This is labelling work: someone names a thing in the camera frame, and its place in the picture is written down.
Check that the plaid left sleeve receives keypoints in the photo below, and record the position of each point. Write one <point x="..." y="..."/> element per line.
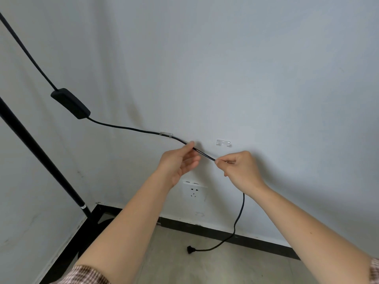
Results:
<point x="86" y="276"/>

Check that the person's left hand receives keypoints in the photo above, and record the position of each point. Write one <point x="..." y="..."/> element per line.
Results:
<point x="173" y="165"/>

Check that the white wall socket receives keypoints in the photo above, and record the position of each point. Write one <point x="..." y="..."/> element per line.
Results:
<point x="194" y="192"/>

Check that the person's right thumb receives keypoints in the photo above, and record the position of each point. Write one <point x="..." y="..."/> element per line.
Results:
<point x="225" y="163"/>

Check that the person's left forearm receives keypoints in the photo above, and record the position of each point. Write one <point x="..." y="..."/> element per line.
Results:
<point x="127" y="230"/>

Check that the plaid sleeve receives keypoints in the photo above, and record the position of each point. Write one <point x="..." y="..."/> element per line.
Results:
<point x="86" y="276"/>
<point x="375" y="270"/>

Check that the black baseboard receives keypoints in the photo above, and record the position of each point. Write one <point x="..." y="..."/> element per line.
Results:
<point x="237" y="238"/>

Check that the person's left thumb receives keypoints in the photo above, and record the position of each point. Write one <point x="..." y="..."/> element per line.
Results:
<point x="188" y="147"/>

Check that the person's right hand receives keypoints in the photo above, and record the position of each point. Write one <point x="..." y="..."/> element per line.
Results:
<point x="245" y="171"/>

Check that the plaid right sleeve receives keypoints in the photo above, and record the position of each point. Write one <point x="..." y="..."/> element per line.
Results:
<point x="375" y="270"/>

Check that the person's right forearm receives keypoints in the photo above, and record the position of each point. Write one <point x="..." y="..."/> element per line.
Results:
<point x="302" y="236"/>

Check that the black lamp pole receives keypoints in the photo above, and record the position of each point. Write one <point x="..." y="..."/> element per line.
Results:
<point x="44" y="160"/>

